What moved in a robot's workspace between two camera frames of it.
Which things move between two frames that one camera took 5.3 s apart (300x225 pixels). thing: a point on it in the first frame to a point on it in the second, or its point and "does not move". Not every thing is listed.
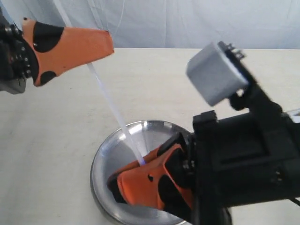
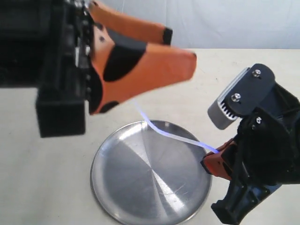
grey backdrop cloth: (248, 24) does not move
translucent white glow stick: (111, 99) to (173, 137)
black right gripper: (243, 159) to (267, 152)
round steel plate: (115, 155) does not move
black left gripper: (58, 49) to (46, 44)
